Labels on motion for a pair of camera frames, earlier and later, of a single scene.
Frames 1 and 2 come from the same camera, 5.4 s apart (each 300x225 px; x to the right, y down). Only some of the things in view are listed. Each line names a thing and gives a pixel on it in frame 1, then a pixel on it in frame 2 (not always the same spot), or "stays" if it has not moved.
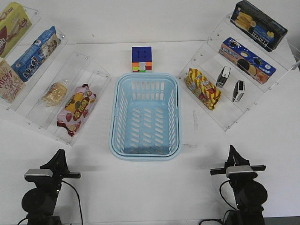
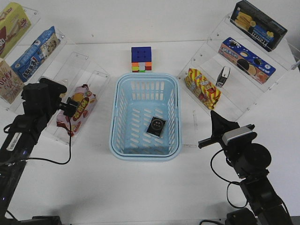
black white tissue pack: (223, 77) stays
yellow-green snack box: (14, 21) stays
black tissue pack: (238, 91) → (155, 126)
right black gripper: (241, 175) → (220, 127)
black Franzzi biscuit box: (257, 26) stays
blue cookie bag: (28, 65) stays
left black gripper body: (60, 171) → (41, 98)
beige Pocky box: (11, 84) stays
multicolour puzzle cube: (141, 59) stays
